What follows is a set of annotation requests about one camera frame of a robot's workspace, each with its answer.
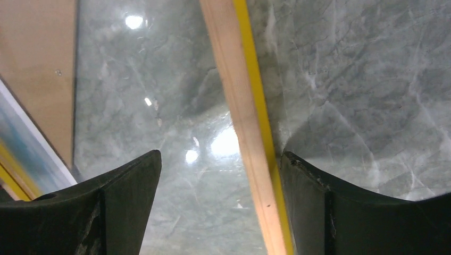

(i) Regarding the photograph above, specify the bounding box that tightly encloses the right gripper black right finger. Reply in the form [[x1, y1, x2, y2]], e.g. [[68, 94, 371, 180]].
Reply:
[[280, 151, 450, 254]]

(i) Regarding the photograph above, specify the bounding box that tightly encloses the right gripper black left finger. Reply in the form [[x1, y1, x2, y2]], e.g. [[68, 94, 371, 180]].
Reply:
[[1, 150, 162, 254]]

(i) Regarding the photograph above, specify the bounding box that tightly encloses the building and sky photo print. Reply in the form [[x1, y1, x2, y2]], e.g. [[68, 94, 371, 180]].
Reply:
[[1, 83, 78, 199]]

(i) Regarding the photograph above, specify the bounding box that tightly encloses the brown cardboard backing board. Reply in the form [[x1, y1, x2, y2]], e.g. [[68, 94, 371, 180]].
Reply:
[[1, 1, 78, 167]]

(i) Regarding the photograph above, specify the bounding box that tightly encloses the yellow wooden picture frame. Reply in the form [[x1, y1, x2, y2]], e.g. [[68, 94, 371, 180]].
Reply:
[[0, 0, 295, 255]]

